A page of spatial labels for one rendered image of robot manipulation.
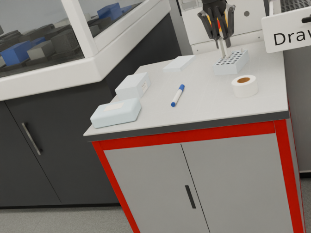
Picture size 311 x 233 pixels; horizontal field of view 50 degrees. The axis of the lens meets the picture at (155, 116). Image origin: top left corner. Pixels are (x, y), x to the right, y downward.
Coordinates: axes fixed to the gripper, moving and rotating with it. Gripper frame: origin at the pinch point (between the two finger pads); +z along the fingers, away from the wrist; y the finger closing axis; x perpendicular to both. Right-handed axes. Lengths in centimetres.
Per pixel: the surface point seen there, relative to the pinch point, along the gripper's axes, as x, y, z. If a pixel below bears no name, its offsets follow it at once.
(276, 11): -30.7, -9.6, -1.5
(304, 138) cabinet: -30, -14, 58
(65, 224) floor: 31, 106, 84
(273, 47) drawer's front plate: 3.7, -17.7, 0.5
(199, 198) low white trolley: 36, 3, 38
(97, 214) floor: 19, 90, 84
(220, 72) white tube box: 5.4, 1.0, 6.9
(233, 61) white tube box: 2.7, -3.5, 4.3
